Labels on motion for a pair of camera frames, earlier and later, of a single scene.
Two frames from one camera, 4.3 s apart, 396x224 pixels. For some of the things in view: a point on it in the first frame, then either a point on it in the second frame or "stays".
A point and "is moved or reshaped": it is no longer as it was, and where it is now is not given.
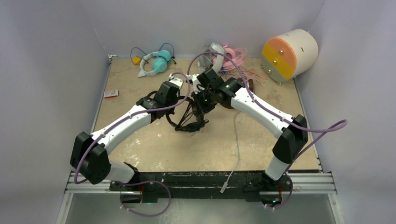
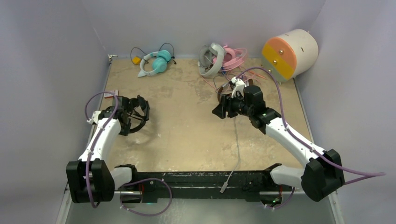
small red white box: [110, 94] stays
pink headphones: [231, 58] stays
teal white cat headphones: [159, 64] stays
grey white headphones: [217, 52] stays
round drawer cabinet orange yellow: [289, 54] stays
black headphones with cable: [187, 125] is moved or reshaped
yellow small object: [136, 60] stays
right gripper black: [202, 108] -> [220, 110]
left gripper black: [175, 98] -> [124, 131]
